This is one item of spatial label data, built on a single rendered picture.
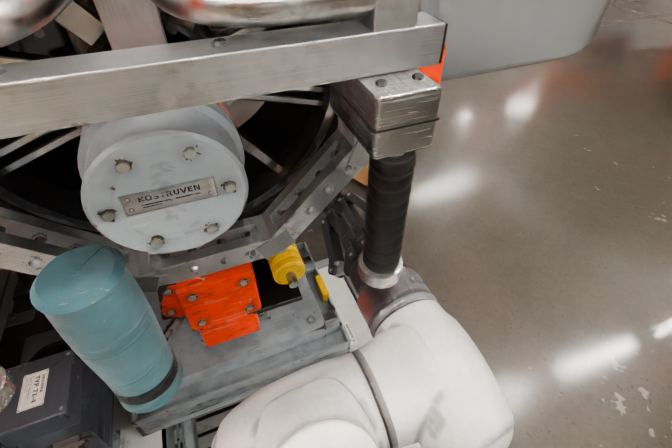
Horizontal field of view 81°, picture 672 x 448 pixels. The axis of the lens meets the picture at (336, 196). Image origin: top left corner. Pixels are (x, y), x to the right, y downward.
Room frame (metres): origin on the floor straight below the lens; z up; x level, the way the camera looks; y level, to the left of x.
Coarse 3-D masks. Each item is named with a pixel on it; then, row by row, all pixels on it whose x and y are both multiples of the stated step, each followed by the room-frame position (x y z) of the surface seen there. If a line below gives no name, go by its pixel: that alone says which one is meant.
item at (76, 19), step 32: (96, 32) 0.46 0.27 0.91; (192, 32) 0.50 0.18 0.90; (224, 32) 0.52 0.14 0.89; (0, 64) 0.42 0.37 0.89; (256, 96) 0.52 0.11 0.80; (288, 96) 0.54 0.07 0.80; (320, 96) 0.56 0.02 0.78; (256, 128) 0.67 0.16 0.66; (288, 128) 0.61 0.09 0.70; (320, 128) 0.54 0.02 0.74; (0, 160) 0.40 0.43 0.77; (32, 160) 0.41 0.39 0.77; (64, 160) 0.51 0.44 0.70; (256, 160) 0.59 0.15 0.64; (288, 160) 0.54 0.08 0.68; (0, 192) 0.38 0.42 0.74; (32, 192) 0.40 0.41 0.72; (64, 192) 0.44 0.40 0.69; (256, 192) 0.51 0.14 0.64; (64, 224) 0.39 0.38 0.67
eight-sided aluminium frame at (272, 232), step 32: (320, 160) 0.49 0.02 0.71; (352, 160) 0.46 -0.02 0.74; (288, 192) 0.47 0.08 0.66; (320, 192) 0.44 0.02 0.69; (0, 224) 0.34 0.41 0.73; (32, 224) 0.35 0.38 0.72; (256, 224) 0.45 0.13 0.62; (288, 224) 0.42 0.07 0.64; (0, 256) 0.30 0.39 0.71; (32, 256) 0.31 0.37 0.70; (128, 256) 0.37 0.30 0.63; (160, 256) 0.40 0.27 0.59; (192, 256) 0.38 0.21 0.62; (224, 256) 0.39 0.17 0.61; (256, 256) 0.40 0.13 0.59
